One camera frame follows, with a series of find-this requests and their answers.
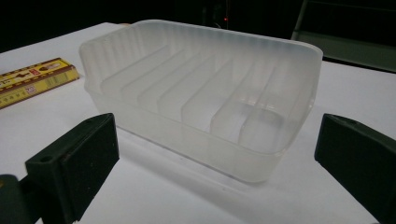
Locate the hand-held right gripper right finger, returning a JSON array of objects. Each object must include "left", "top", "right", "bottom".
[{"left": 314, "top": 113, "right": 396, "bottom": 224}]

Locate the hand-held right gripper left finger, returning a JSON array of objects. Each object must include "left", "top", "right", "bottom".
[{"left": 24, "top": 112, "right": 120, "bottom": 224}]

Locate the yellow box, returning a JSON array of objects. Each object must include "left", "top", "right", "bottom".
[{"left": 0, "top": 57, "right": 81, "bottom": 109}]

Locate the translucent plastic divided container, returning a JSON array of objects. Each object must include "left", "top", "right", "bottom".
[{"left": 78, "top": 19, "right": 324, "bottom": 184}]

